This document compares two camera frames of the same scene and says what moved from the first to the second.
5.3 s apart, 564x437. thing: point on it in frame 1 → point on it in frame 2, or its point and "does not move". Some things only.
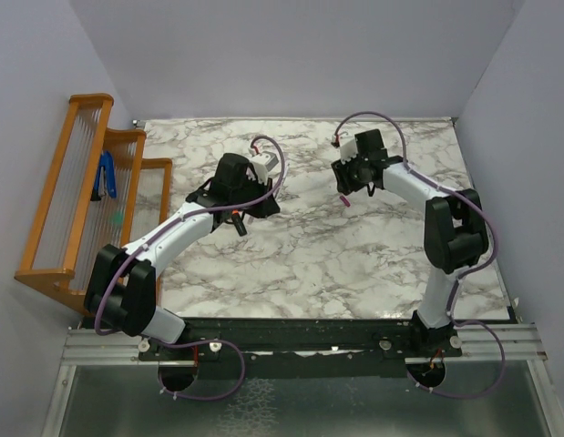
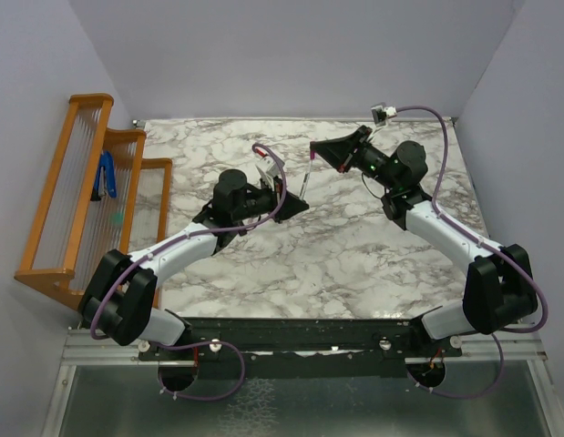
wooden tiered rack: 99,192 does not move
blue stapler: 106,161 does not move
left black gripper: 264,208 → 291,205
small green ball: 117,218 does not move
